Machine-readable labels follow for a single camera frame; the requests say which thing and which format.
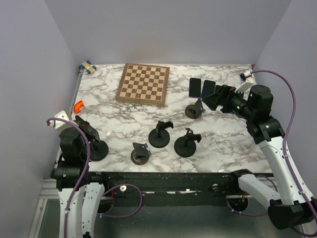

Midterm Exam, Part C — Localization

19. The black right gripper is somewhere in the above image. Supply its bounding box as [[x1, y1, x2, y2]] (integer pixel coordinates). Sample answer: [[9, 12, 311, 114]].
[[202, 84, 256, 120]]

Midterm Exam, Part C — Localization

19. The blue-edged black phone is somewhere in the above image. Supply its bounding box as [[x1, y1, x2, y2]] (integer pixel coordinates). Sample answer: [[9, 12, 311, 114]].
[[201, 80, 216, 98]]

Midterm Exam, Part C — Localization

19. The black phone with purple edge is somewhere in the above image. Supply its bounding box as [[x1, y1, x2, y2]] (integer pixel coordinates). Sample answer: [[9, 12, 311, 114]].
[[189, 78, 201, 98]]

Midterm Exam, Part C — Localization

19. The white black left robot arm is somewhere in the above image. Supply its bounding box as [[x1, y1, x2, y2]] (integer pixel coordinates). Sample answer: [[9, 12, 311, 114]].
[[54, 127, 110, 238]]

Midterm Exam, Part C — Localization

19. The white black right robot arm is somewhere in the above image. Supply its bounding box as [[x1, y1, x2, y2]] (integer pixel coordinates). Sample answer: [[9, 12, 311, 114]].
[[201, 82, 317, 230]]

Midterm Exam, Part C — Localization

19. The brown-base far phone stand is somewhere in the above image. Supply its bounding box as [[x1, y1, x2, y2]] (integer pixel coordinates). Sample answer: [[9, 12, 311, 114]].
[[185, 98, 206, 119]]

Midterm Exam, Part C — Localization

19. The brown-base phone stand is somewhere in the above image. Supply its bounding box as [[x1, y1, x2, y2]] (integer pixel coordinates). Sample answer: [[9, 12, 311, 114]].
[[131, 142, 151, 166], [185, 98, 206, 119]]

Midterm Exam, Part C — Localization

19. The black right round-base stand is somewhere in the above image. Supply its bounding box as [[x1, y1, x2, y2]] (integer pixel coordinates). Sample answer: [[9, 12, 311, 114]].
[[174, 128, 202, 158]]

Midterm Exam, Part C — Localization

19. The black tall round-base phone stand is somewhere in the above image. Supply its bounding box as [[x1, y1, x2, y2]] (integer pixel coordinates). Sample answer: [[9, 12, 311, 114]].
[[148, 121, 174, 148]]

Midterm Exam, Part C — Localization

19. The brown-base near phone stand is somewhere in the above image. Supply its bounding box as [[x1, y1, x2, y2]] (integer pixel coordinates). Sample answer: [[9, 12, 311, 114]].
[[131, 142, 151, 166]]

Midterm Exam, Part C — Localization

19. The black left round-base stand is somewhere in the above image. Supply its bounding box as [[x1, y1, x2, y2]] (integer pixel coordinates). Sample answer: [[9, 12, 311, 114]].
[[90, 140, 108, 162]]

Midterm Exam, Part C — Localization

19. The wooden chessboard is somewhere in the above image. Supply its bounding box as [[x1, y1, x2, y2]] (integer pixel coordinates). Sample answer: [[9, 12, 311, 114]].
[[115, 63, 170, 107]]

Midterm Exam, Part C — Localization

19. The blue wheeled wooden toy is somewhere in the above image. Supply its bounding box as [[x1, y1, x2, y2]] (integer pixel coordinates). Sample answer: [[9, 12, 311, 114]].
[[80, 60, 97, 74]]

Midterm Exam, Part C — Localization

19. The orange plastic piece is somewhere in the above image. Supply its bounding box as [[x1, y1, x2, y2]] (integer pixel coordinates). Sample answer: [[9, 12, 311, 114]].
[[73, 100, 84, 114]]

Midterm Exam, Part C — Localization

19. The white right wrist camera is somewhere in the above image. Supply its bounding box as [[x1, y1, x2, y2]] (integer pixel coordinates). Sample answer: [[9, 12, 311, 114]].
[[235, 71, 255, 93]]

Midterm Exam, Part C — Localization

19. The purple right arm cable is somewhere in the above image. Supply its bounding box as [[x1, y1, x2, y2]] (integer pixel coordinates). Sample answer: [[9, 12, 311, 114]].
[[226, 70, 317, 238]]

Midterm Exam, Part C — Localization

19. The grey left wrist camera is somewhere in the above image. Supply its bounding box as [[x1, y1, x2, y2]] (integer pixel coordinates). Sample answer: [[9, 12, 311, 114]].
[[47, 110, 70, 131]]

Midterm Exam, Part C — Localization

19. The aluminium frame rail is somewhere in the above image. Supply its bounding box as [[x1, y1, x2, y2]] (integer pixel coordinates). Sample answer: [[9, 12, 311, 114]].
[[39, 178, 58, 199]]

